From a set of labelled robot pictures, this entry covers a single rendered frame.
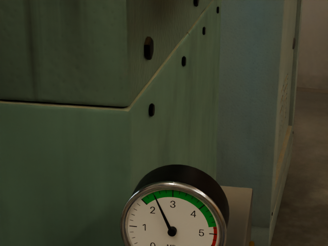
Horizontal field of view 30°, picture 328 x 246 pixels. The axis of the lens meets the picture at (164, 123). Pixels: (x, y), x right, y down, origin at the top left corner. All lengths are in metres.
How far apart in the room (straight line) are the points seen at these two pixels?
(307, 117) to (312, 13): 0.52
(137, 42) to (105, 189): 0.10
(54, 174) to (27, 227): 0.05
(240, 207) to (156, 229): 0.12
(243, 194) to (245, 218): 0.04
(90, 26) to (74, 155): 0.09
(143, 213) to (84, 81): 0.10
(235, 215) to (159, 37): 0.15
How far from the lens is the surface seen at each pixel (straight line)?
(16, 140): 0.44
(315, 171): 2.07
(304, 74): 2.90
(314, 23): 2.85
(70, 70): 0.41
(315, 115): 2.59
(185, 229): 0.36
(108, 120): 0.41
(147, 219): 0.36
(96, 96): 0.41
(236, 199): 0.48
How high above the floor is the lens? 0.84
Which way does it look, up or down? 20 degrees down
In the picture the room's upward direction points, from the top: straight up
